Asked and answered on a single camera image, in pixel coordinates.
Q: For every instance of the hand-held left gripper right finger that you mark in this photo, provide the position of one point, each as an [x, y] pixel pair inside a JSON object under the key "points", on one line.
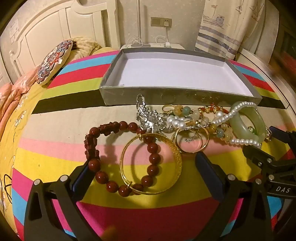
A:
{"points": [[204, 167]]}

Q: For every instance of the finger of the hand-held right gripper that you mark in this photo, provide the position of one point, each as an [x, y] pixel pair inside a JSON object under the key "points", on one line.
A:
{"points": [[283, 138], [256, 155]]}

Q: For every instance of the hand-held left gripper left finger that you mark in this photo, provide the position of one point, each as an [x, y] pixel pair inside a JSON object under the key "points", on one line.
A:
{"points": [[79, 180]]}

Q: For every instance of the wide gold bangle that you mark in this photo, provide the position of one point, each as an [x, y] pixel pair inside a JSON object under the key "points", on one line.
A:
{"points": [[179, 162]]}

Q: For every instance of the green jade bangle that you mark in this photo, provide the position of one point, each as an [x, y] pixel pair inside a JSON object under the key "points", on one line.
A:
{"points": [[240, 128]]}

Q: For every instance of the thin gold hoop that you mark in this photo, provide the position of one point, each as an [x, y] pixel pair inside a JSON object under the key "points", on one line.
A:
{"points": [[175, 138]]}

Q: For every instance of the silver flower brooch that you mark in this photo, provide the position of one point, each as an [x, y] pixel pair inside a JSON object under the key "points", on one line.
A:
{"points": [[152, 118]]}

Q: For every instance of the grey cardboard box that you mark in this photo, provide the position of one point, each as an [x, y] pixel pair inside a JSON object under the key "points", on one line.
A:
{"points": [[138, 95]]}

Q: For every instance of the striped colourful blanket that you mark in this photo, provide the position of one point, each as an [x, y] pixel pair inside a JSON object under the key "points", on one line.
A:
{"points": [[69, 129]]}

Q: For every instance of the yellow floral bed sheet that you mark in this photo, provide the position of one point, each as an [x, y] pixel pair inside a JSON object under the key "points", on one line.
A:
{"points": [[13, 139]]}

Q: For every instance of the orange quilt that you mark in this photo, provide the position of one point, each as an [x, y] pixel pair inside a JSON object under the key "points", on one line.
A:
{"points": [[13, 92]]}

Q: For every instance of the round patterned cushion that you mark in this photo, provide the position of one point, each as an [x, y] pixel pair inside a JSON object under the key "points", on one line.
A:
{"points": [[53, 62]]}

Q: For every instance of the boat print curtain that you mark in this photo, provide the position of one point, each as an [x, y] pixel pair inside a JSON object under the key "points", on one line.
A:
{"points": [[231, 27]]}

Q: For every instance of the white nightstand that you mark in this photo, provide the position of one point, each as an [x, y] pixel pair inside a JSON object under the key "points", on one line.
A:
{"points": [[150, 45]]}

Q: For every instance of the beige plush blanket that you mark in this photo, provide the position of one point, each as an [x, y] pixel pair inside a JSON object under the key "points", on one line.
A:
{"points": [[85, 46]]}

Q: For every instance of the white charger plug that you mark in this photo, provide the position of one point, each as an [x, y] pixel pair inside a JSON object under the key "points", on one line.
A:
{"points": [[166, 23]]}

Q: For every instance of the white floor lamp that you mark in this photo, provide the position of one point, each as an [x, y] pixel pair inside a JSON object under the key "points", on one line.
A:
{"points": [[139, 20]]}

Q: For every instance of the white wooden headboard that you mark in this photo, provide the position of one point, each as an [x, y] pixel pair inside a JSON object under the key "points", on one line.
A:
{"points": [[46, 23]]}

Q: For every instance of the wall socket panel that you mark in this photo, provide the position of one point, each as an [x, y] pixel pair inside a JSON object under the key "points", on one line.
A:
{"points": [[156, 21]]}

